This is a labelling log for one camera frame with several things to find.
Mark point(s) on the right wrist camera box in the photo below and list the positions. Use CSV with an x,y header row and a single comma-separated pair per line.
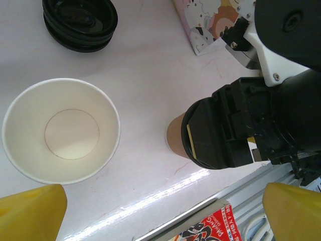
x,y
263,57

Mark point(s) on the animal print paper gift bag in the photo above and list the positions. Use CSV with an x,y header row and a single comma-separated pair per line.
x,y
208,22

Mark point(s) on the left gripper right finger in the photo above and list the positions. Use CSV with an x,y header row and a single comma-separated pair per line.
x,y
296,216

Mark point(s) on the colourful comic book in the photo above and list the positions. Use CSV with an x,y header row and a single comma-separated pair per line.
x,y
208,226

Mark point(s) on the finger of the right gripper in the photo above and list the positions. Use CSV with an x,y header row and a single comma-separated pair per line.
x,y
213,135

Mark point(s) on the brown paper coffee cup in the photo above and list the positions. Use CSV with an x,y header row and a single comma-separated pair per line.
x,y
175,135

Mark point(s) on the aluminium table rail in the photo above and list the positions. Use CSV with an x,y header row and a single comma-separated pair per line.
x,y
250,193

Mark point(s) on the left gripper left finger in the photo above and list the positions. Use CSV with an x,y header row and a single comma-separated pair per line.
x,y
30,216

